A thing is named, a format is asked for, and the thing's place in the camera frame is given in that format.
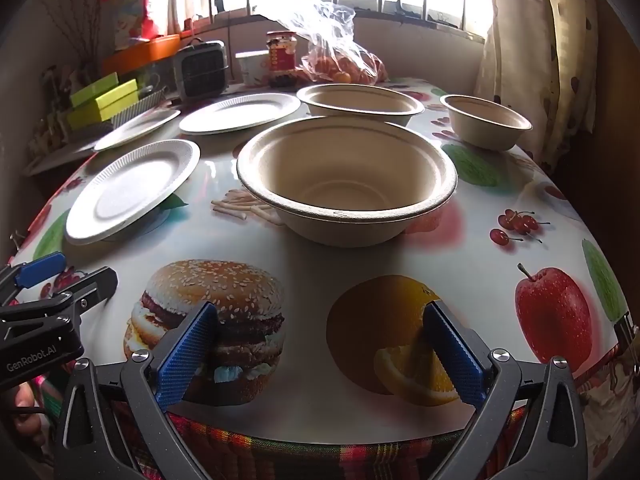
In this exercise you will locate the food printed tablecloth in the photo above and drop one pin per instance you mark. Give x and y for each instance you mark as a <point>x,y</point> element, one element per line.
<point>310,270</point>

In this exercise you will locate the white foam plate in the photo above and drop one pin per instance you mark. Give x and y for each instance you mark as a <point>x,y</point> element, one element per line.
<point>135,129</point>
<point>240,112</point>
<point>130,195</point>

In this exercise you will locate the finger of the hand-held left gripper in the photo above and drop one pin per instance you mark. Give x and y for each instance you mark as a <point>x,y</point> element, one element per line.
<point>95,285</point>
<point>40,267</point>

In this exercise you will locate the grey mini fan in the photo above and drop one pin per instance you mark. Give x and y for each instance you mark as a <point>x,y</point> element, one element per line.
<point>202,72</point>

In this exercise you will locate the wide beige paper bowl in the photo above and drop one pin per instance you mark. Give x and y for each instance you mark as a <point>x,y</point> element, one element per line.
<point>360,100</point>

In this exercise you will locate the plaid cloth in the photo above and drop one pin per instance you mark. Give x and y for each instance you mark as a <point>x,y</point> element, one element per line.
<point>280,455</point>

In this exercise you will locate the black binder clip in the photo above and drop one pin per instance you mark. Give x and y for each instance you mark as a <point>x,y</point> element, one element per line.
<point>17,243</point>
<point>627,332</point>

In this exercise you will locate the white printed paper cup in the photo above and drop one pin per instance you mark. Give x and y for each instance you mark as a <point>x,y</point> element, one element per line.
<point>251,70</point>

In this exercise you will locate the orange plastic box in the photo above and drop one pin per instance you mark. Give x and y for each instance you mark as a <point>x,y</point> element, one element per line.
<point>145,54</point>

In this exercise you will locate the chevron striped tray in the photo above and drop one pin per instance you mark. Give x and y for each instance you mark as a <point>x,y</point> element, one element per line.
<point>137,107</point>

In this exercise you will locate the clear glass mug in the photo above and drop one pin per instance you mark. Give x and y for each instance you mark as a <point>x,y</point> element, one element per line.
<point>147,81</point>

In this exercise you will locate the red printed gift bag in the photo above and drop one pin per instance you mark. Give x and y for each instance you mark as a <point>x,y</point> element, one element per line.
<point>142,5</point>

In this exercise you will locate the jar with red label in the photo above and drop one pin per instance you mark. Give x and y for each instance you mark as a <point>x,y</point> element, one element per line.
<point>281,55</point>

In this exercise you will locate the pile of oranges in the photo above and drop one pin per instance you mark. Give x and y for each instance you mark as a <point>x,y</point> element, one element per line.
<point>345,72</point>

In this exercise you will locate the small beige paper bowl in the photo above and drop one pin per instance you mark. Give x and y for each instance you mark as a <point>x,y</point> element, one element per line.
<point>485,117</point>

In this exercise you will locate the clear plastic bag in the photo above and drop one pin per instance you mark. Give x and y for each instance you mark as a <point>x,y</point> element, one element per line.
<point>330,25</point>

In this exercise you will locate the dried branches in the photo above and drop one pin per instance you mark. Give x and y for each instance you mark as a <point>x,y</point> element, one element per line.
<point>82,25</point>

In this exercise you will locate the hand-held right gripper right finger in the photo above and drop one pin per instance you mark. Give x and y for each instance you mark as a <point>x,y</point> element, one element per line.
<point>455,355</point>

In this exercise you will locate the long green box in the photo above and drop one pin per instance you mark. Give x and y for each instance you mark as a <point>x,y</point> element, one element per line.
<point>95,88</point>

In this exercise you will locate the black window latch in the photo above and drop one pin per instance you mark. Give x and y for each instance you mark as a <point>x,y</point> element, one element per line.
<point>400,5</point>

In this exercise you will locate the cream patterned curtain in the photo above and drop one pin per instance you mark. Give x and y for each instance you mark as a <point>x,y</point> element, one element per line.
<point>540,60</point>

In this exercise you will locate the person's left hand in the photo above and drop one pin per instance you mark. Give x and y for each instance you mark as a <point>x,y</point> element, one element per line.
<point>25,405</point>

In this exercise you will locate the large beige paper bowl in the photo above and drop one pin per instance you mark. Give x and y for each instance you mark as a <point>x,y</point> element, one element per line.
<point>350,175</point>

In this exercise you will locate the yellow-green box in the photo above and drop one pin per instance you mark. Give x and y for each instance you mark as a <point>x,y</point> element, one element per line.
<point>102,106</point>

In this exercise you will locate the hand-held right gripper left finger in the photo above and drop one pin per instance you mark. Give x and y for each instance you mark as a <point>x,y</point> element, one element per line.
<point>185,355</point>

